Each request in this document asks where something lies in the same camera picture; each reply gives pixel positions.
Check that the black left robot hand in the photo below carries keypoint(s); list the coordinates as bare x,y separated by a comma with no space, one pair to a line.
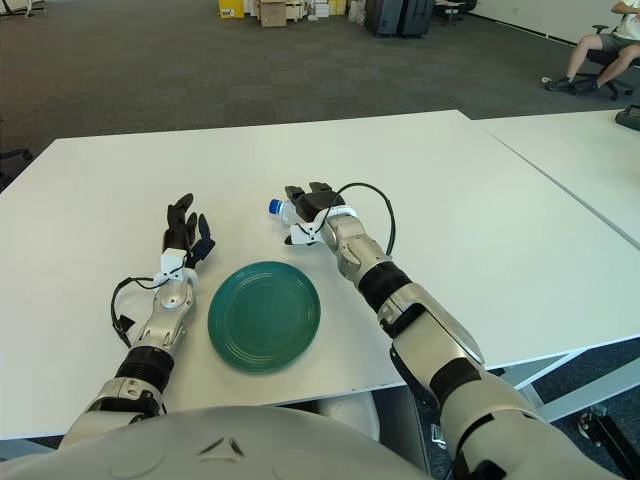
176,232

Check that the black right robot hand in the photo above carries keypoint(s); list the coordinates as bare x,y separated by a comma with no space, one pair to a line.
317,202

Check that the clear bottle with blue cap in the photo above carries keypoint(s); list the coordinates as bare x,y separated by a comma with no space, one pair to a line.
284,212

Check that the green round plate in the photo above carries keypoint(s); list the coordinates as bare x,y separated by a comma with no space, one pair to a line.
264,317

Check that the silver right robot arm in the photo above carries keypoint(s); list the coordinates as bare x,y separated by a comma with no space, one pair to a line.
430,320

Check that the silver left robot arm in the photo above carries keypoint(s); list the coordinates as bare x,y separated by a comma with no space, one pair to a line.
162,317

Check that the white plastic bag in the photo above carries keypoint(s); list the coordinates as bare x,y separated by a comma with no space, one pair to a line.
357,14

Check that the brown cardboard box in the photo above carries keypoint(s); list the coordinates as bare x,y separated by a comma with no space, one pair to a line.
272,15

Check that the stack of white boxes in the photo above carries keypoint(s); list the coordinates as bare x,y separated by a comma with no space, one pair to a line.
326,9

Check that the black hard case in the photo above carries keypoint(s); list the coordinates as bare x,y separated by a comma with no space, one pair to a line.
382,17

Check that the black cabinet in background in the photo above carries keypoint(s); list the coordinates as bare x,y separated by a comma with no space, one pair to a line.
416,19

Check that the yellow box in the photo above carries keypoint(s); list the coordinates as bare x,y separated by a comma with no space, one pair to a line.
231,9

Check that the grey robot torso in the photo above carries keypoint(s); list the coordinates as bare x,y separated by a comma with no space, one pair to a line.
225,445

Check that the black background office chair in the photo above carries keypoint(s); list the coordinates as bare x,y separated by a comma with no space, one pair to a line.
454,11

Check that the white desk base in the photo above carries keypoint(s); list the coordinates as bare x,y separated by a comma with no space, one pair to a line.
25,9

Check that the black swivel chair under person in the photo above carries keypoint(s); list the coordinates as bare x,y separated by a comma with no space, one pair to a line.
600,56

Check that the black bag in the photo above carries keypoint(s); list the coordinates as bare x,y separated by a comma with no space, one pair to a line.
630,119

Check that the seated person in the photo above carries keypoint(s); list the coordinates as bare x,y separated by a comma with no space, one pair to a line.
612,45

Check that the black wheeled stand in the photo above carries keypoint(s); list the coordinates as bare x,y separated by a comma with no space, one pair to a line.
610,435

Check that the white table frame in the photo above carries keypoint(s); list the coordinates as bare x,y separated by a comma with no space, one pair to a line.
575,372

